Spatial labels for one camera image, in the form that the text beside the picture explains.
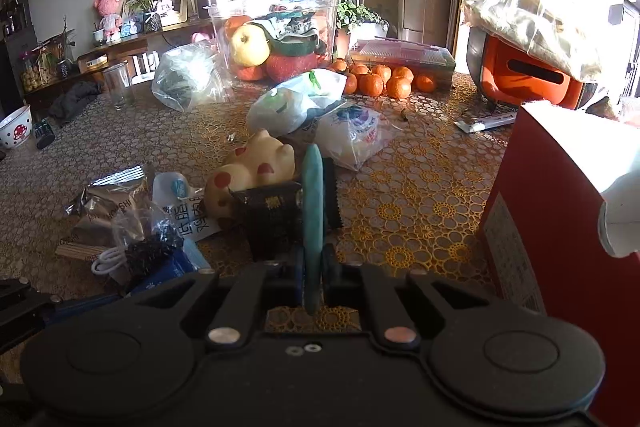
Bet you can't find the picture frame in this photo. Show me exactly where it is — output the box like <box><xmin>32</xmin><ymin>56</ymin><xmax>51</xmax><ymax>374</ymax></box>
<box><xmin>156</xmin><ymin>0</ymin><xmax>189</xmax><ymax>28</ymax></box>

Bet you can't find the silver foil snack packet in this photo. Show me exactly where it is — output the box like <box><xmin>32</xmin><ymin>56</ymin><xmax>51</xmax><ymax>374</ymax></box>
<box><xmin>55</xmin><ymin>164</ymin><xmax>155</xmax><ymax>261</ymax></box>

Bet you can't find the white blue food bag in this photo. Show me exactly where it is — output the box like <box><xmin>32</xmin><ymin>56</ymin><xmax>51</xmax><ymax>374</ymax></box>
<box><xmin>300</xmin><ymin>104</ymin><xmax>396</xmax><ymax>172</ymax></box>

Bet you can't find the black snack packet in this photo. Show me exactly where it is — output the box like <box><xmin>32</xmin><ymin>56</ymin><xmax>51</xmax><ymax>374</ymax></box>
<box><xmin>228</xmin><ymin>156</ymin><xmax>344</xmax><ymax>261</ymax></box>

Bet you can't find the red cardboard box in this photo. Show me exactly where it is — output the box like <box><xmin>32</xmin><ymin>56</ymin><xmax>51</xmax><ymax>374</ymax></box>
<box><xmin>478</xmin><ymin>101</ymin><xmax>639</xmax><ymax>426</ymax></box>

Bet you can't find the black remote control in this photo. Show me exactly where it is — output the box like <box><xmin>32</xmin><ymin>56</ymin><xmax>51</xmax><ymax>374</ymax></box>
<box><xmin>34</xmin><ymin>119</ymin><xmax>55</xmax><ymax>150</ymax></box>

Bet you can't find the tangerine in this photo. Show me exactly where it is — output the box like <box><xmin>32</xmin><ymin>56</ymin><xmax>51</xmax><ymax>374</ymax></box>
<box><xmin>392</xmin><ymin>66</ymin><xmax>414</xmax><ymax>81</ymax></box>
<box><xmin>414</xmin><ymin>74</ymin><xmax>437</xmax><ymax>93</ymax></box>
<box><xmin>386</xmin><ymin>77</ymin><xmax>412</xmax><ymax>100</ymax></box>
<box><xmin>358</xmin><ymin>72</ymin><xmax>385</xmax><ymax>98</ymax></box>

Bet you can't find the white green plastic bag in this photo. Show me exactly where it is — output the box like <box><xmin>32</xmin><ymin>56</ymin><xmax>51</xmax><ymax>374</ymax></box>
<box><xmin>246</xmin><ymin>68</ymin><xmax>347</xmax><ymax>138</ymax></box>

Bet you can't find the orange black appliance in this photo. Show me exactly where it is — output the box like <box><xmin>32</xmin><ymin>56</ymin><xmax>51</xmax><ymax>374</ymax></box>
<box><xmin>466</xmin><ymin>27</ymin><xmax>597</xmax><ymax>109</ymax></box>

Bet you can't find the white usb cable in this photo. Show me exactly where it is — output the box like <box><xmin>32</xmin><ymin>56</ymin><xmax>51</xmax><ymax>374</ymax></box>
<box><xmin>90</xmin><ymin>245</ymin><xmax>128</xmax><ymax>277</ymax></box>

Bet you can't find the drinking glass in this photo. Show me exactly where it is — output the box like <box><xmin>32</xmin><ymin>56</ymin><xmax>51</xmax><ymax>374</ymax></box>
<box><xmin>103</xmin><ymin>62</ymin><xmax>134</xmax><ymax>109</ymax></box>

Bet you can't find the pink plastic storage box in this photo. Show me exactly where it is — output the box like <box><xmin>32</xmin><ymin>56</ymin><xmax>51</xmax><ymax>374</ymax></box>
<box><xmin>348</xmin><ymin>37</ymin><xmax>456</xmax><ymax>91</ymax></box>

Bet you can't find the pink pig plush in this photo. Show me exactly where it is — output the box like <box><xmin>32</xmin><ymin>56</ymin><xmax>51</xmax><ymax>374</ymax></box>
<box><xmin>93</xmin><ymin>0</ymin><xmax>122</xmax><ymax>43</ymax></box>

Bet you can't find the yellow apple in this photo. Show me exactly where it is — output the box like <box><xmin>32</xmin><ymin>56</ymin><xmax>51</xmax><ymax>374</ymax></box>
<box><xmin>230</xmin><ymin>23</ymin><xmax>270</xmax><ymax>67</ymax></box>

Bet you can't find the crumpled plastic bag on appliance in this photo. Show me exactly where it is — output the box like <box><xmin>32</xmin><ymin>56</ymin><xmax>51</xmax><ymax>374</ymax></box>
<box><xmin>462</xmin><ymin>0</ymin><xmax>628</xmax><ymax>88</ymax></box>

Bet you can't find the clear glass fruit bowl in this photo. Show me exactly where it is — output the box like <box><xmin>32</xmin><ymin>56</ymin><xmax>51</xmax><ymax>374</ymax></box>
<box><xmin>207</xmin><ymin>0</ymin><xmax>337</xmax><ymax>83</ymax></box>

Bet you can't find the white chicken snack pouch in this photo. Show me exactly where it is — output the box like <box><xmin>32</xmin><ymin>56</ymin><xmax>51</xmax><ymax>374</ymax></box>
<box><xmin>152</xmin><ymin>172</ymin><xmax>221</xmax><ymax>243</ymax></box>

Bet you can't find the spotted cream toy animal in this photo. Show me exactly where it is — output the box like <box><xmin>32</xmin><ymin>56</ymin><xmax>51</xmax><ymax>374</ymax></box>
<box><xmin>204</xmin><ymin>129</ymin><xmax>295</xmax><ymax>219</ymax></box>

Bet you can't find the white mushroom bowl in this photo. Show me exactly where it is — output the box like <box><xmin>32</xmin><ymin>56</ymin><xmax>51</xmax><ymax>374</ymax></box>
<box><xmin>0</xmin><ymin>105</ymin><xmax>34</xmax><ymax>150</ymax></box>

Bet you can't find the clear bag with greens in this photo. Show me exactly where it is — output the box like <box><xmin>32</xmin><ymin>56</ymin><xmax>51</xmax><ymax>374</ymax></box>
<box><xmin>151</xmin><ymin>40</ymin><xmax>232</xmax><ymax>113</ymax></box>

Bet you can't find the white tube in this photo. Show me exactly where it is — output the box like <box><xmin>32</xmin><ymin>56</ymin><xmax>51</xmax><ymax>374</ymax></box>
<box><xmin>454</xmin><ymin>112</ymin><xmax>516</xmax><ymax>134</ymax></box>

